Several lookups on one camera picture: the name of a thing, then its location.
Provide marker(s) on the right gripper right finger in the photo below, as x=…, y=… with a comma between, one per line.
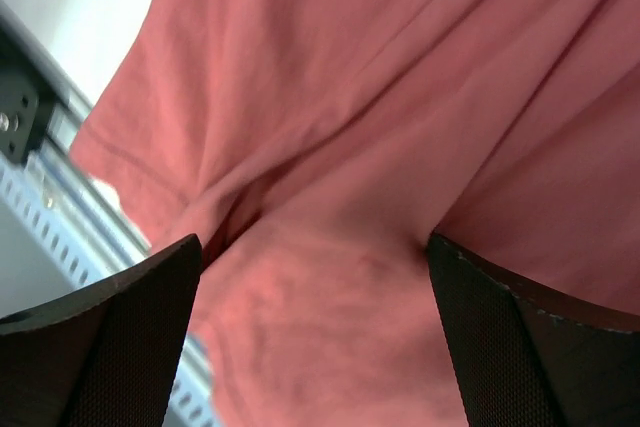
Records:
x=528, y=355

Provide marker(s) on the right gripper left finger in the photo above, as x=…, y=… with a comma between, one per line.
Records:
x=106, y=354

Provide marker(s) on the pink red garment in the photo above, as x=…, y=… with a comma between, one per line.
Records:
x=313, y=146

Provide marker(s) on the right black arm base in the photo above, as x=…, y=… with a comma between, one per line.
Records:
x=27, y=103

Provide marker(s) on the white slotted cable duct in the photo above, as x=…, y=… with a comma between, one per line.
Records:
x=58, y=232

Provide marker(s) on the aluminium mounting rail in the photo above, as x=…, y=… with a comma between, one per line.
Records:
x=71, y=107

